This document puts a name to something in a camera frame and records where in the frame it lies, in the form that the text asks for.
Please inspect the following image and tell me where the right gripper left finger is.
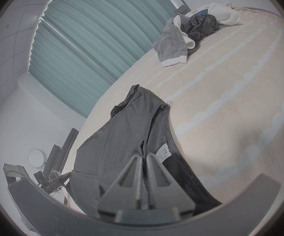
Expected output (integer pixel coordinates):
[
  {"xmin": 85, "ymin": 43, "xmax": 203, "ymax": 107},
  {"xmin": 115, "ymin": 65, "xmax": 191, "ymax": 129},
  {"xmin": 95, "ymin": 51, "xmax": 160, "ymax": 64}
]
[{"xmin": 97, "ymin": 153, "xmax": 145, "ymax": 213}]

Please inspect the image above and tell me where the white printed pillow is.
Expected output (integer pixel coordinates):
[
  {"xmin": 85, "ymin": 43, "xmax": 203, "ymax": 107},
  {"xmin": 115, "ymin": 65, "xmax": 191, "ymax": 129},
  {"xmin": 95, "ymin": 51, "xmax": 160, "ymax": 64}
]
[{"xmin": 186, "ymin": 5, "xmax": 231, "ymax": 17}]

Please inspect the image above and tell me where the black T-shirt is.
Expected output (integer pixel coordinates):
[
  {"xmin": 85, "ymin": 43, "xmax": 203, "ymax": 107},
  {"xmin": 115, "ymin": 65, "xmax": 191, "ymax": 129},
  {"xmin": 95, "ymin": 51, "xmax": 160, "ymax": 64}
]
[{"xmin": 67, "ymin": 84, "xmax": 222, "ymax": 216}]

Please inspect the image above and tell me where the round white ceiling lamp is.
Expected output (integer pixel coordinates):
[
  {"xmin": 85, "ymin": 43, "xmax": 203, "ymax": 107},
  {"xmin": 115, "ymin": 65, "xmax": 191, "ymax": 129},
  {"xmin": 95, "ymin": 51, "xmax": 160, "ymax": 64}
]
[{"xmin": 27, "ymin": 148, "xmax": 46, "ymax": 168}]

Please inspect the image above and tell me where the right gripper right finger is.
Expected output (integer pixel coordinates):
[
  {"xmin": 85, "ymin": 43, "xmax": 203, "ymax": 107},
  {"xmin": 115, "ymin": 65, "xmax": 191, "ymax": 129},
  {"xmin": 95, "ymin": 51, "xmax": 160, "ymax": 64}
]
[{"xmin": 145, "ymin": 153, "xmax": 196, "ymax": 211}]

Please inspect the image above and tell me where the grey bedside table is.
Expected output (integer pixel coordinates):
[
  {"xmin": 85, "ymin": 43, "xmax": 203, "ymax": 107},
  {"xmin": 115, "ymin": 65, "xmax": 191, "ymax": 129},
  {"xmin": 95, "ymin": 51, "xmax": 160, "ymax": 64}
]
[{"xmin": 174, "ymin": 5, "xmax": 189, "ymax": 15}]

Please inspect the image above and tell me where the pile of clothes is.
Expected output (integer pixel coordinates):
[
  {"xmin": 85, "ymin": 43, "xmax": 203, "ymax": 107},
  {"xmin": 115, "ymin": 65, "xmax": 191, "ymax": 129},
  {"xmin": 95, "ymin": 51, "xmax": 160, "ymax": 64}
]
[{"xmin": 152, "ymin": 2, "xmax": 244, "ymax": 67}]

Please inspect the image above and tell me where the blue-green curtain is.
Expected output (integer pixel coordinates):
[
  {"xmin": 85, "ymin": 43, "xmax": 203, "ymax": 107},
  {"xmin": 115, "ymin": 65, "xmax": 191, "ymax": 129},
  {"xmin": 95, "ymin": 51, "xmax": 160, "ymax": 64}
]
[
  {"xmin": 40, "ymin": 0, "xmax": 179, "ymax": 83},
  {"xmin": 28, "ymin": 21, "xmax": 115, "ymax": 118}
]

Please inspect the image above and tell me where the bed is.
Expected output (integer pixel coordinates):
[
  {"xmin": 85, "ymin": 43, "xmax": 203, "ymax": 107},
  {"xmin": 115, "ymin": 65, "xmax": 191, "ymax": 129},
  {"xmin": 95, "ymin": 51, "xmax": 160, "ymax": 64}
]
[{"xmin": 66, "ymin": 0, "xmax": 284, "ymax": 216}]

